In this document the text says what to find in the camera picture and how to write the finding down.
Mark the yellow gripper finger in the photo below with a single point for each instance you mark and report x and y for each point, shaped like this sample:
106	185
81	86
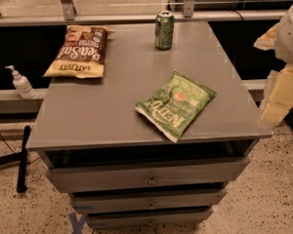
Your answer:
278	96
267	40

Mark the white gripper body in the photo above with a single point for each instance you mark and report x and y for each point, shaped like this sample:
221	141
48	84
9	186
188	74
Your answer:
291	38

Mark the green jalapeno chip bag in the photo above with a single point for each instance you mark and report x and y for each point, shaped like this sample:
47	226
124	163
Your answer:
174	106

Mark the green soda can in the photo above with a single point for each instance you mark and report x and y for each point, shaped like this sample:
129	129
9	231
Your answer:
164	29

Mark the brown sea salt chip bag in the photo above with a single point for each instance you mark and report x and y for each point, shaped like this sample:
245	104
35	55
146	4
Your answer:
82	54

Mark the middle grey drawer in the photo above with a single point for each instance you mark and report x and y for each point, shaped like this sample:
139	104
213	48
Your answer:
148	201

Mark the grey drawer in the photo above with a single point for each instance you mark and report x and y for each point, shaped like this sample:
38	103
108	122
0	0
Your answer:
148	201
99	221
143	175

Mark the bottom grey drawer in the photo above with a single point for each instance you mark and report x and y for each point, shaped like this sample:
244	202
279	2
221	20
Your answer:
99	221

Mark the grey drawer cabinet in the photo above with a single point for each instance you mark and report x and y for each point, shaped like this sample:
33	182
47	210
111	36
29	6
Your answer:
157	139

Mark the top grey drawer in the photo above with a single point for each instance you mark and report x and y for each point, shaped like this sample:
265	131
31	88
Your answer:
143	175

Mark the white pump bottle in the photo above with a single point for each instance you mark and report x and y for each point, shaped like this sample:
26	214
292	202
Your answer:
21	84

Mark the black stand leg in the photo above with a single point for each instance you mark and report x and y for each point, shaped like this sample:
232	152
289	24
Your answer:
20	157

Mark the metal railing frame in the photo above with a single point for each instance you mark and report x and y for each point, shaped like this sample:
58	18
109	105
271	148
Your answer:
53	12

